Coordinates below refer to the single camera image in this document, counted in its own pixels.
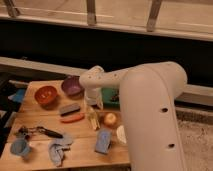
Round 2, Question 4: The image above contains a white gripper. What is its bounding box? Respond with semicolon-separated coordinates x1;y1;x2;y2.
84;88;103;117

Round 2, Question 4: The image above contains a yellow banana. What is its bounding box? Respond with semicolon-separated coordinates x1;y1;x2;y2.
89;107;100;130

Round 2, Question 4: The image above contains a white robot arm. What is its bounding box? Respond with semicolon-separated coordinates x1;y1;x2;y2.
80;62;187;171

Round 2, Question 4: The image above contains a white paper cup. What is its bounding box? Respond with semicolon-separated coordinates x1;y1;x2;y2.
116;125;127;144

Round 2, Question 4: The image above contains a green plastic tray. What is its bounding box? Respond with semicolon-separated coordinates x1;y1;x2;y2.
102;88;120;108

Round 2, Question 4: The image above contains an orange round fruit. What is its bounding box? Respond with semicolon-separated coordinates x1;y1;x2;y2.
104;113;117;127

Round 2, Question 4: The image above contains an orange carrot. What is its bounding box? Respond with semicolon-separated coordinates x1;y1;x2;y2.
60;113;85;123

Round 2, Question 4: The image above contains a grey blue eraser block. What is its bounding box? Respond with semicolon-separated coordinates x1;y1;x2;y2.
59;103;80;116

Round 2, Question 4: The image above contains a purple bowl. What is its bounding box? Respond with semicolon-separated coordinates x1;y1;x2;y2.
61;76;84;96

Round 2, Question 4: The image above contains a blue sponge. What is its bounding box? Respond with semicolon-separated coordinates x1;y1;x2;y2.
95;129;111;154

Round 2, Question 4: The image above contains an orange bowl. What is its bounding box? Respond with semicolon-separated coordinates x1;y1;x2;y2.
34;86;58;106

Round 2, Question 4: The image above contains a blue crumpled cloth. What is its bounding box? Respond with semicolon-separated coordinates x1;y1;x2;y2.
48;133;73;167

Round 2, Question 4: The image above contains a blue object beside table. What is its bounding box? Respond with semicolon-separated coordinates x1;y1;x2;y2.
9;89;26;103

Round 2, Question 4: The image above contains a black handled peeler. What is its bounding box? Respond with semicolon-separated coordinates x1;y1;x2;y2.
14;126;63;139

